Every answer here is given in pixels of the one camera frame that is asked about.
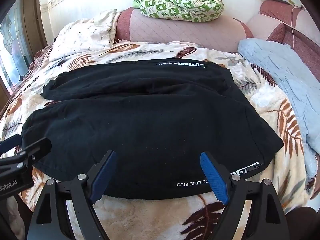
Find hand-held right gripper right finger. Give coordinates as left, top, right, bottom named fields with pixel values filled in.
left=199, top=151, right=290, bottom=240

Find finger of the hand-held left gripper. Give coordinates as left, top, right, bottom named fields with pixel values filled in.
left=0, top=135, right=22, bottom=153
left=0, top=137, right=52, bottom=178

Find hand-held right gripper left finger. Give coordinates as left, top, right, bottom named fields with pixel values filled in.
left=27, top=150, right=118, bottom=240

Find black pants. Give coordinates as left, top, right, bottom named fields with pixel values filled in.
left=21, top=59, right=284, bottom=200

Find leaf print fleece blanket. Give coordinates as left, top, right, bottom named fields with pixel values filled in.
left=0, top=41, right=315, bottom=240

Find white printed pillow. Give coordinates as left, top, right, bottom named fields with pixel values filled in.
left=49, top=9, right=118, bottom=62

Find light blue quilted blanket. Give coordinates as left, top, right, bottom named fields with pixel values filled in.
left=237, top=38, right=320, bottom=179

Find green patterned pillow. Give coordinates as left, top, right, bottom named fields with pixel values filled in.
left=120, top=0, right=224, bottom=22

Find white cable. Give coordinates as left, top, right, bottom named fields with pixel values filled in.
left=289, top=5, right=304, bottom=47

